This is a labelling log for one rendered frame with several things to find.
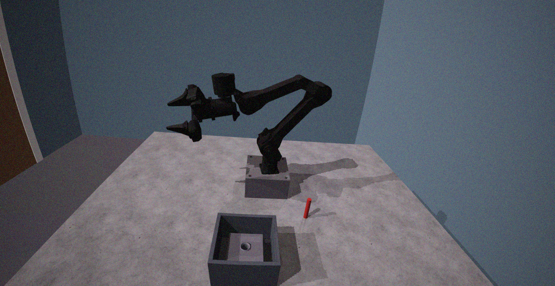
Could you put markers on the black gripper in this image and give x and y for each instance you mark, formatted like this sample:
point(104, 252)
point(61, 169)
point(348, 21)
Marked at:
point(192, 128)

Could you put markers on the red peg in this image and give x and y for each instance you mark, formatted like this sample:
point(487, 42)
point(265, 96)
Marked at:
point(307, 207)

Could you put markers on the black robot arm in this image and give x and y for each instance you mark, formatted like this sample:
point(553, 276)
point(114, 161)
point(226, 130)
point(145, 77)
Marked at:
point(317, 93)

